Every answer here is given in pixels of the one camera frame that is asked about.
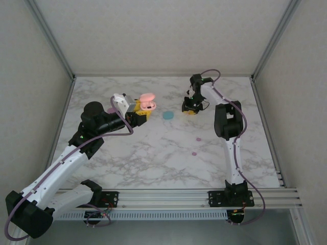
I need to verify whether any pink earbud charging case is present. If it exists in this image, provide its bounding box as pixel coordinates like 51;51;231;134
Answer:
138;93;157;111

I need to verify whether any small circuit board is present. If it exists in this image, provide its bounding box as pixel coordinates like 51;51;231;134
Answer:
85;210;111;226
226;208;246;226

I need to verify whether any grey metal panel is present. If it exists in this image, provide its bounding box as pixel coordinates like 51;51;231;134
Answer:
25;220;307;245

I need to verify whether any aluminium table edge rail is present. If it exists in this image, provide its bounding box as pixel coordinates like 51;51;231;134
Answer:
52;76;77;154
251;78;287;187
73;73;254;78

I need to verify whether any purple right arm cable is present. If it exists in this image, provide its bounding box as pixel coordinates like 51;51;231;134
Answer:
200;68;266;227

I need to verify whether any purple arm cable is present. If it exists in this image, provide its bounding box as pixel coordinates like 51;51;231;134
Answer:
200;68;266;227
5;96;135;240

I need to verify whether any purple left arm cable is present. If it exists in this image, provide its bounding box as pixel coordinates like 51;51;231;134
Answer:
5;96;135;240

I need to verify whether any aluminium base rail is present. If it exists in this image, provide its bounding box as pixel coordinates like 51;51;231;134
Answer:
57;187;303;209

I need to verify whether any perforated grey cable duct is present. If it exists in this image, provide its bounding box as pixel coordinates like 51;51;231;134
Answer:
33;209;228;222

